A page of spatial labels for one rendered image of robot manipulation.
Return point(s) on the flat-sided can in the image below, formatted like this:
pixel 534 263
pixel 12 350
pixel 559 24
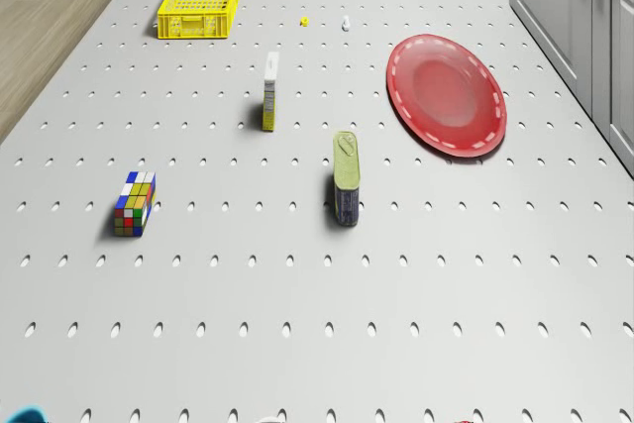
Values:
pixel 347 180

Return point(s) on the yellow white box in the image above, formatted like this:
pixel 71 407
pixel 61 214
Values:
pixel 270 96

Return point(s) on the red plate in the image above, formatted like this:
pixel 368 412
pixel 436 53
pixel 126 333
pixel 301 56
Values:
pixel 446 96

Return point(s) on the small yellow bolt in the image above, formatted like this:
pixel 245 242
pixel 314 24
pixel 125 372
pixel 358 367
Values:
pixel 304 22

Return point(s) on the small white bolt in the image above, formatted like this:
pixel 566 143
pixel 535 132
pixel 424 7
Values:
pixel 346 24

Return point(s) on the puzzle cube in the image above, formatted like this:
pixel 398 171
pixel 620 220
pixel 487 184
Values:
pixel 133 207

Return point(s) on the white cabinet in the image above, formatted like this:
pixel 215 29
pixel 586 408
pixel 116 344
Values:
pixel 545 22

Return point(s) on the blue mug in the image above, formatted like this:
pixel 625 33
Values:
pixel 22 416

